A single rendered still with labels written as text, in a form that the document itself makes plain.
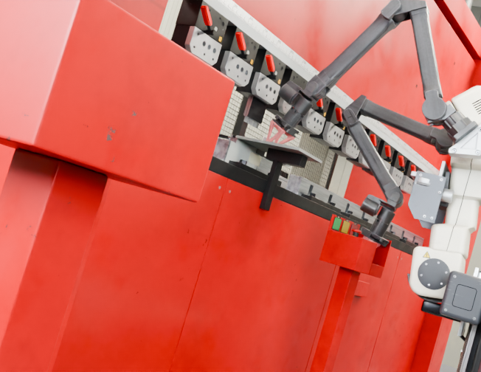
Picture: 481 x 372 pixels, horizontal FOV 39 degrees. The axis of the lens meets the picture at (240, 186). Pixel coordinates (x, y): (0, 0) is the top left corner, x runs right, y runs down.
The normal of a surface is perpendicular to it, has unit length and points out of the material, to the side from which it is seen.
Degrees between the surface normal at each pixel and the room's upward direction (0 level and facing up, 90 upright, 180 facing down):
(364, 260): 90
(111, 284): 90
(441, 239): 90
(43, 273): 90
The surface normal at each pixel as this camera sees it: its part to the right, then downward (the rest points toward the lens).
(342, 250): -0.64, -0.25
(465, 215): -0.35, -0.17
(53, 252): 0.80, 0.20
